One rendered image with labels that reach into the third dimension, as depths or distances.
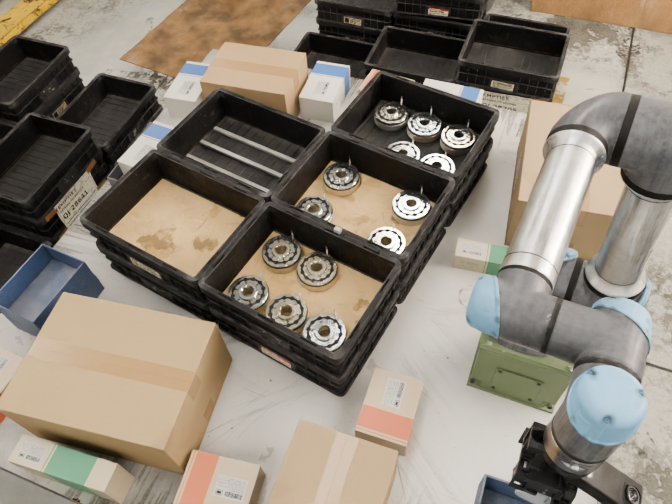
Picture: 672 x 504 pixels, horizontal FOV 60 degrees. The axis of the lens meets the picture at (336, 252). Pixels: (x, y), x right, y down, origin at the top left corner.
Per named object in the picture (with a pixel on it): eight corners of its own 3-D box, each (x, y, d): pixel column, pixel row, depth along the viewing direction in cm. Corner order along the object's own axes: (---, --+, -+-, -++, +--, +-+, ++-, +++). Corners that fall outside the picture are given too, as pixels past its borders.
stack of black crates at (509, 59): (545, 117, 276) (571, 34, 240) (533, 161, 261) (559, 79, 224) (461, 100, 286) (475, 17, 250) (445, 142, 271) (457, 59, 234)
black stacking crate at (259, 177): (329, 158, 176) (327, 130, 167) (273, 226, 162) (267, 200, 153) (226, 116, 190) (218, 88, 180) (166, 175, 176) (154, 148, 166)
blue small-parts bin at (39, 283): (53, 257, 165) (42, 243, 159) (95, 275, 161) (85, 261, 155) (2, 314, 155) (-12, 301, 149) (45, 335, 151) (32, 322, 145)
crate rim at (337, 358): (403, 267, 141) (404, 261, 139) (339, 367, 127) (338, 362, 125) (269, 205, 154) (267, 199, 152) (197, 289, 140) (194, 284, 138)
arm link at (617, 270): (570, 278, 135) (637, 77, 93) (639, 300, 129) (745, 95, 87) (556, 319, 129) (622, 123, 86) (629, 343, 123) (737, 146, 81)
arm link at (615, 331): (570, 276, 75) (548, 343, 69) (665, 305, 71) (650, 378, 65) (559, 311, 81) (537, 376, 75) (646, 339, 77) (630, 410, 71)
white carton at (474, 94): (480, 110, 201) (484, 89, 193) (471, 134, 195) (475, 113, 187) (423, 99, 206) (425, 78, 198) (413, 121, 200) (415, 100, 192)
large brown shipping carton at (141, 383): (232, 359, 152) (215, 322, 135) (188, 476, 135) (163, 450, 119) (94, 329, 159) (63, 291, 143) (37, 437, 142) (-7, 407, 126)
